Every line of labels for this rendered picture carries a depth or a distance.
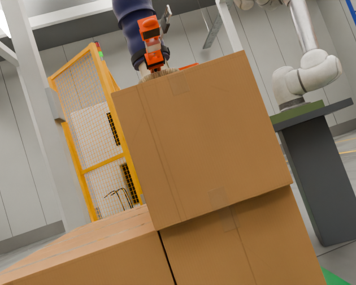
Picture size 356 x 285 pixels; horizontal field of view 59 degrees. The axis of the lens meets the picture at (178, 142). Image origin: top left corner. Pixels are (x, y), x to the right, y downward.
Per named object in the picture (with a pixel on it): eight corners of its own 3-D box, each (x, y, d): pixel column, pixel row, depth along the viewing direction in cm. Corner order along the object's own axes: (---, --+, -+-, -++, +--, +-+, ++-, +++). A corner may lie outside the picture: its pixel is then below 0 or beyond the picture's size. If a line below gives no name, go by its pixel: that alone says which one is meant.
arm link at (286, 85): (282, 106, 205) (271, 74, 207) (309, 95, 195) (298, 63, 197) (274, 106, 192) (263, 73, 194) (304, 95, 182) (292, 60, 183)
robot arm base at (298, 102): (303, 108, 205) (300, 100, 206) (312, 103, 184) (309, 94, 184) (276, 117, 208) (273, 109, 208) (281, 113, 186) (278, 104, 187)
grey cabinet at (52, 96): (61, 122, 299) (52, 94, 302) (66, 121, 299) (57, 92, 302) (53, 119, 279) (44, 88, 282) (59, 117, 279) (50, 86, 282)
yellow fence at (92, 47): (100, 266, 324) (43, 79, 342) (108, 262, 332) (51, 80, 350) (162, 258, 275) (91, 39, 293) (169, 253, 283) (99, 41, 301)
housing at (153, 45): (147, 53, 140) (144, 44, 140) (161, 48, 140) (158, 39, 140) (146, 47, 133) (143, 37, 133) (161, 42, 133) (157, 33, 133)
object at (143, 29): (142, 41, 127) (139, 30, 127) (160, 35, 127) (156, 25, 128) (140, 32, 118) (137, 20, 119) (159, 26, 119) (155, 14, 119)
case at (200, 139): (163, 207, 143) (135, 125, 147) (244, 178, 145) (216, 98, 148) (155, 232, 83) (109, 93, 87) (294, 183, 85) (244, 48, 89)
